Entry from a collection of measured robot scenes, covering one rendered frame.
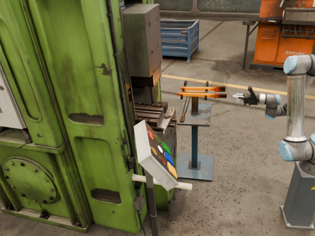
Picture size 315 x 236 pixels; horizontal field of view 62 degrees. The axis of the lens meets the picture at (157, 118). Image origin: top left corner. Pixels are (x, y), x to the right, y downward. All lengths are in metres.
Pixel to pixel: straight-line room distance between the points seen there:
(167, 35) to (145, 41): 4.15
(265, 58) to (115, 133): 4.15
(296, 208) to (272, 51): 3.49
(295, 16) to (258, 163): 2.77
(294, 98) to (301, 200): 0.85
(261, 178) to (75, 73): 2.13
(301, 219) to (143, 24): 1.98
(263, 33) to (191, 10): 5.04
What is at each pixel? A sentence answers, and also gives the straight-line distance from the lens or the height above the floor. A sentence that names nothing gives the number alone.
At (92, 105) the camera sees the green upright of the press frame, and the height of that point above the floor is 1.24.
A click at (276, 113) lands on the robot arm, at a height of 0.84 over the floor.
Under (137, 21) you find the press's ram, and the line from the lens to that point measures 1.66.
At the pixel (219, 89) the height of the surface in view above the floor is 0.97.
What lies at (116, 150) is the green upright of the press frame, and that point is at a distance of 1.84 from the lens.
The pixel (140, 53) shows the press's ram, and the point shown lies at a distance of 1.71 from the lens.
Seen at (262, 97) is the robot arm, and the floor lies 0.98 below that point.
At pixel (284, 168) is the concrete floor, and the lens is 3.19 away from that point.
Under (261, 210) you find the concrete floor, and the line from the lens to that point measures 2.72.
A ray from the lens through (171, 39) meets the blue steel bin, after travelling 5.83.
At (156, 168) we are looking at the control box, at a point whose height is 1.10.
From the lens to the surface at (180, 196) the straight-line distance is 2.73.
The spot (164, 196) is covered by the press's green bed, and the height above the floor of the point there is 0.20.
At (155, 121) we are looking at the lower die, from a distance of 1.99.
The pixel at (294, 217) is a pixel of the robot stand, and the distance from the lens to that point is 2.59.
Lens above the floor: 2.06
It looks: 32 degrees down
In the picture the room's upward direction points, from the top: 5 degrees counter-clockwise
